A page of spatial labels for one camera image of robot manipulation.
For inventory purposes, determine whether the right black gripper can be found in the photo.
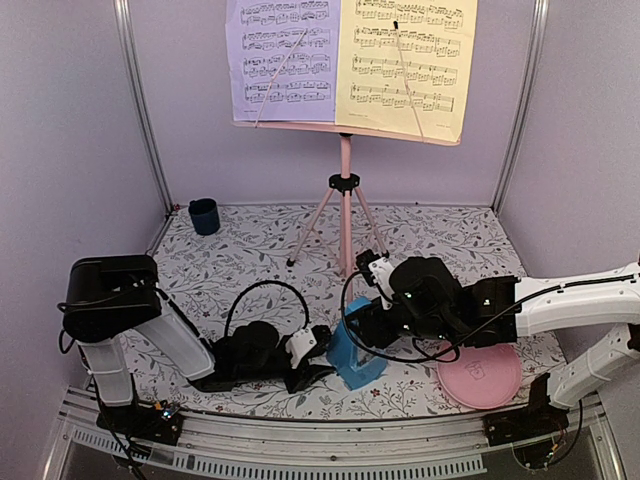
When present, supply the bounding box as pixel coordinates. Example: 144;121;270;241
342;298;457;352

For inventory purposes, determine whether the blue metronome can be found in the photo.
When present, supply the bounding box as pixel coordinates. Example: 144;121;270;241
326;321;387;390

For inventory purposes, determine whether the pink music stand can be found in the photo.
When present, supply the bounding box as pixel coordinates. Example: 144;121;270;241
232;120;460;277

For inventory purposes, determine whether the yellow sheet music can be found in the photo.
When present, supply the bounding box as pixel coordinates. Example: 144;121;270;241
335;0;479;145

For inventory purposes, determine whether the purple sheet music paper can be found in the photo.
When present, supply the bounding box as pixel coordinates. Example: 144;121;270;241
225;0;341;123

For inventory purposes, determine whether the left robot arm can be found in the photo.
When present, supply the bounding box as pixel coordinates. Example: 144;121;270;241
58;255;336;434

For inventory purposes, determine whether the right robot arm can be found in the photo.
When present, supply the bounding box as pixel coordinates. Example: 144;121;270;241
341;255;639;436

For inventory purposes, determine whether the pink plate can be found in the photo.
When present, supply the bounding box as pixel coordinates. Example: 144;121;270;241
437;344;522;410

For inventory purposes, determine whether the dark blue cup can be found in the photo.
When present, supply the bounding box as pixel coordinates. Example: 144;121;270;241
188;198;220;236

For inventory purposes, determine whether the right black cable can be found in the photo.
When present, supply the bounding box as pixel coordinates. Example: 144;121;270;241
340;269;640;364

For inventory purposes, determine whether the black cable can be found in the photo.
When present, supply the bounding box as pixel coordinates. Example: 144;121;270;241
222;280;311;346
340;269;640;364

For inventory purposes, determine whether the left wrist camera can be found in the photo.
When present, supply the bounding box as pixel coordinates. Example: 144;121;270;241
285;325;332;369

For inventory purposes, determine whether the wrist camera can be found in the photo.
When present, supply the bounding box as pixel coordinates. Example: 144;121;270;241
285;325;332;369
356;249;394;310

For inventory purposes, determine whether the left black cable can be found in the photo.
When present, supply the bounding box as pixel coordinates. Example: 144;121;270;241
222;280;311;346

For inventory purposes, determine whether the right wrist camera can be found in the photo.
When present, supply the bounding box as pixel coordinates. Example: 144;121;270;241
356;249;394;310

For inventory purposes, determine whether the front aluminium rail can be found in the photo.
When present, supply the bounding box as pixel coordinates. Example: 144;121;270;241
46;390;625;479

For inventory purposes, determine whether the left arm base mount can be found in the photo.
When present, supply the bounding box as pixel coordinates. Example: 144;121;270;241
96;400;184;446

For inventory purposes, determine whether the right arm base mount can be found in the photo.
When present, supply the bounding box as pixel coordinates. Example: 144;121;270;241
482;403;569;446

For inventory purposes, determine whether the left aluminium frame post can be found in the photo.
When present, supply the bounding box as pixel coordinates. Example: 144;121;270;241
113;0;174;216

